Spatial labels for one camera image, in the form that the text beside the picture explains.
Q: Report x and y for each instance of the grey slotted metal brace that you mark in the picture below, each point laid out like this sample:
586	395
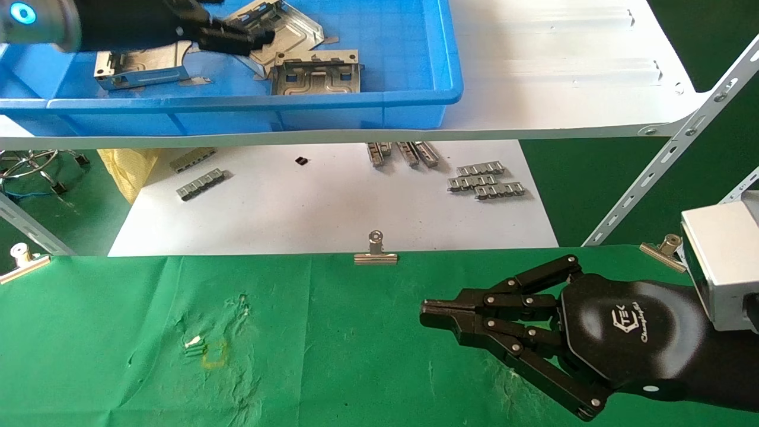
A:
35	228

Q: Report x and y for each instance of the small metal strip part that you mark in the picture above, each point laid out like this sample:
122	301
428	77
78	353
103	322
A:
471	182
193	160
480	169
200	184
376	154
501	190
408	155
428	155

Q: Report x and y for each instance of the short white slotted brace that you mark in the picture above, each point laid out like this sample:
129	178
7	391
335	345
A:
744	187

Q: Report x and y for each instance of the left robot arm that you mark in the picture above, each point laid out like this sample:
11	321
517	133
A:
38	26

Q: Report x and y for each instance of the silver binder clip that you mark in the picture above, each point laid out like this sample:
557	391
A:
376	258
24	268
661	254

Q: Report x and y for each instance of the metal bracket with tall end wall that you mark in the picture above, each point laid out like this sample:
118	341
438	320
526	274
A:
148	66

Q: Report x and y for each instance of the metal bracket with slotted side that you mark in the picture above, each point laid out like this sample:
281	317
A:
293	29

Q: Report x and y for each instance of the right wrist camera box silver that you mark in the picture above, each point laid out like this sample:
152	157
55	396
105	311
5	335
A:
723	267

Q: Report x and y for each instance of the long white slotted brace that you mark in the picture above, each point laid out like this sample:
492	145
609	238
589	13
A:
670	151

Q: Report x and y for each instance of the small black connector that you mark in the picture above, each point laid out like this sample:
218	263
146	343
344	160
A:
59	188
82	160

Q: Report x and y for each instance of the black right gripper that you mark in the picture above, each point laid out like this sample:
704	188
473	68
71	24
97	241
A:
628	332

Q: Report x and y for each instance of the green table cloth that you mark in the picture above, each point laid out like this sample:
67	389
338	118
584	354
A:
332	344

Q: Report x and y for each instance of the metal bracket with square holes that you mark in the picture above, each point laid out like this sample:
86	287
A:
314	80

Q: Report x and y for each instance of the white work table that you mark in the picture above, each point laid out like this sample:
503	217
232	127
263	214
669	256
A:
332	201

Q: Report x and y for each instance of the white metal shelf board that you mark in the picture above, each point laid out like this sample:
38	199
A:
563	71

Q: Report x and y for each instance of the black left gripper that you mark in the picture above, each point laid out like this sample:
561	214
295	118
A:
130	24

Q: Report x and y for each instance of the yellow cloth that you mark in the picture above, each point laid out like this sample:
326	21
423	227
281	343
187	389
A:
127	172

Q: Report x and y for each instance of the blue plastic bin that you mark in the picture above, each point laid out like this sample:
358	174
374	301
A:
385	35

